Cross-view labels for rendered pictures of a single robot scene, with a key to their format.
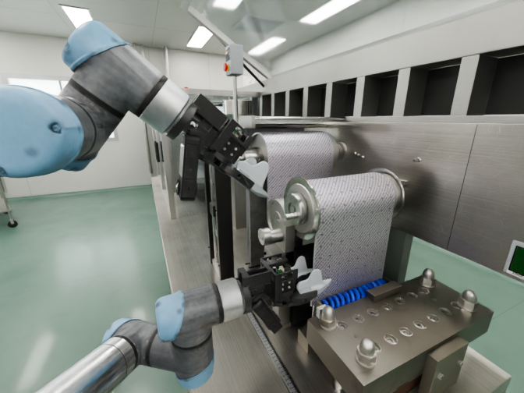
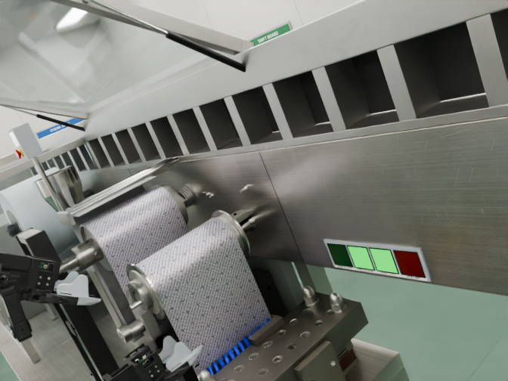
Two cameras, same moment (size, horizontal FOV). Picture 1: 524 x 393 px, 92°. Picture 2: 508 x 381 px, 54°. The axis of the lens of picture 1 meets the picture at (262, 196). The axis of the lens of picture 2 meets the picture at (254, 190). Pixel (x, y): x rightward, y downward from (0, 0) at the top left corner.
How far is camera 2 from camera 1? 0.64 m
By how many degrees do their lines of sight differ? 8
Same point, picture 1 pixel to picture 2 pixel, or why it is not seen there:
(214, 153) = (30, 292)
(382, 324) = (259, 363)
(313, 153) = (153, 218)
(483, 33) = (224, 81)
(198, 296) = not seen: outside the picture
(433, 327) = (302, 343)
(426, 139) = (240, 168)
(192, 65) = not seen: outside the picture
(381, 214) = (229, 258)
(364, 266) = (240, 315)
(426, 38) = (194, 82)
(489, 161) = (280, 179)
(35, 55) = not seen: outside the picture
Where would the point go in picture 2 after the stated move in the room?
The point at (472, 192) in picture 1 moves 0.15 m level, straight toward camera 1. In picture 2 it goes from (287, 208) to (260, 240)
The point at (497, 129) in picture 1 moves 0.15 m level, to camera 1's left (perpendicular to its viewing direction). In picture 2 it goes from (270, 154) to (209, 182)
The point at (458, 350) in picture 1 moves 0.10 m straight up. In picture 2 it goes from (320, 353) to (303, 314)
